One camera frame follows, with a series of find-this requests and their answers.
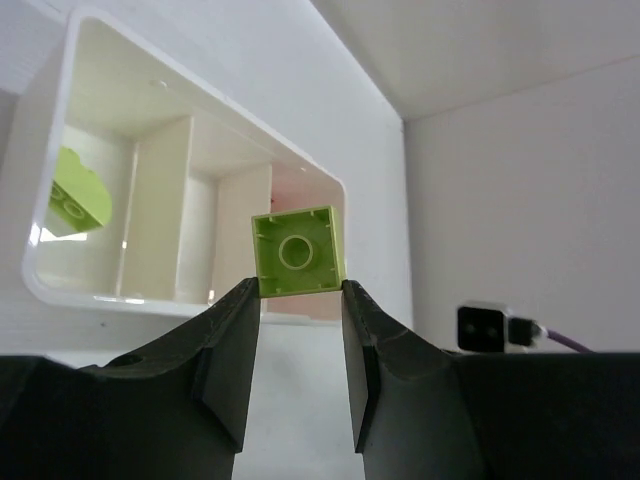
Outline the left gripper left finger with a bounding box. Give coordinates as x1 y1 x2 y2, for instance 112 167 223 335
1 278 260 479

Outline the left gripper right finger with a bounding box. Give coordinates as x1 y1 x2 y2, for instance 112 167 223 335
342 280 639 479

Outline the green lego brick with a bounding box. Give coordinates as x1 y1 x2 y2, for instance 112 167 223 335
45 147 112 237
251 205 346 298

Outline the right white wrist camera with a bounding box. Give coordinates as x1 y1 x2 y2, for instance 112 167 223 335
456 301 545 353

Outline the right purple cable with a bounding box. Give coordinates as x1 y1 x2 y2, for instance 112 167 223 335
542 327 594 355

